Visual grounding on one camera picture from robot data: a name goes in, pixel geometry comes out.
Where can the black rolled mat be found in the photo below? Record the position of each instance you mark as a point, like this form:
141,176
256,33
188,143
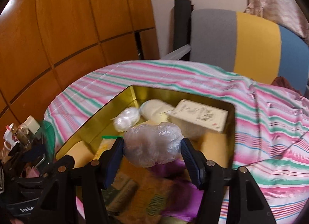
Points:
182,23

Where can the small white box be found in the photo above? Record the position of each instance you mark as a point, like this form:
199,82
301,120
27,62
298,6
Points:
32,124

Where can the clear plastic bundle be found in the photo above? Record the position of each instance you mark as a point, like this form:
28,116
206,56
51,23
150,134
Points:
126,119

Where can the clear plastic bag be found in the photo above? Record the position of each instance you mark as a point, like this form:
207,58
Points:
146,145

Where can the beige patterned curtain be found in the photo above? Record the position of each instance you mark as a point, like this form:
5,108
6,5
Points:
286,13

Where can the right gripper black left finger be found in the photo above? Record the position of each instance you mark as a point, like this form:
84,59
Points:
57,203

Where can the white fluffy ball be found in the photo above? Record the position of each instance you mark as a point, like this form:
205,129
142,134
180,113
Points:
156,111

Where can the purple fabric flower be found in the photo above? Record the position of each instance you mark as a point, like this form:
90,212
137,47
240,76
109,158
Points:
185,199

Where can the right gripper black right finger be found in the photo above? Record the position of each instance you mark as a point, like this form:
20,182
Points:
246,202

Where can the dark red cloth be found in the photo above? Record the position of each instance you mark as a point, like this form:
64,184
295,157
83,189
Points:
283,82

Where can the green glass side table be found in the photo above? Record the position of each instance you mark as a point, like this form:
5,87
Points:
46,131

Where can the grey yellow blue headboard cushion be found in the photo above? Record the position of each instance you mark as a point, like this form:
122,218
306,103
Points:
250,46

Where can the pink green striped bed sheet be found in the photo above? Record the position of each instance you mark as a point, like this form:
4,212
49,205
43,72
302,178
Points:
271,122

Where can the orange wooden wardrobe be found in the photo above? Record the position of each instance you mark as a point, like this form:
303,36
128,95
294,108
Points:
48,44

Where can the cream printed carton box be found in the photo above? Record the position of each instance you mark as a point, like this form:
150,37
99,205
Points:
200,114

